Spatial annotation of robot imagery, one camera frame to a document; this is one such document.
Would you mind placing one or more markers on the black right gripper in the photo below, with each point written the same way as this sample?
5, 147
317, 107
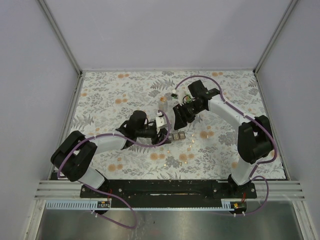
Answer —
181, 119

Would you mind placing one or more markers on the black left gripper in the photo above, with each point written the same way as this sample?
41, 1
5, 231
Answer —
157, 140

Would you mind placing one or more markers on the grey weekly pill organizer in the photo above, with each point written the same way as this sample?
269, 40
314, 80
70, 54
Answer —
177, 136

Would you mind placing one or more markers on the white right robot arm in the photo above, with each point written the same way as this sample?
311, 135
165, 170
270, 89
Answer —
254, 135

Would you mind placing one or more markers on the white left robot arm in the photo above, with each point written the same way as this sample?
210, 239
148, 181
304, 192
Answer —
74, 156

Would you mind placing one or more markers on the floral table mat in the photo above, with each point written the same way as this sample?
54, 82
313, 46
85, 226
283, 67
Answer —
107, 99

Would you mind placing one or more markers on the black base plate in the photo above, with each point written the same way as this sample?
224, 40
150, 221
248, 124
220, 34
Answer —
178, 190

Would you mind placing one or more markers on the white cable duct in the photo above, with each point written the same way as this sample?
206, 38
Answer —
157, 205

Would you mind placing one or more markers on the aluminium frame rail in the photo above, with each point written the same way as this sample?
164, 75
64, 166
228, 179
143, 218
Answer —
64, 189

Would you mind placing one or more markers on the left aluminium corner post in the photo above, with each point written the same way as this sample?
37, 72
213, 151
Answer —
59, 35

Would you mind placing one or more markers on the aluminium corner post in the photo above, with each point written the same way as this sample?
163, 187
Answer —
59, 35
275, 35

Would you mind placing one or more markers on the right aluminium corner post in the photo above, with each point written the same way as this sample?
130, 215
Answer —
275, 35

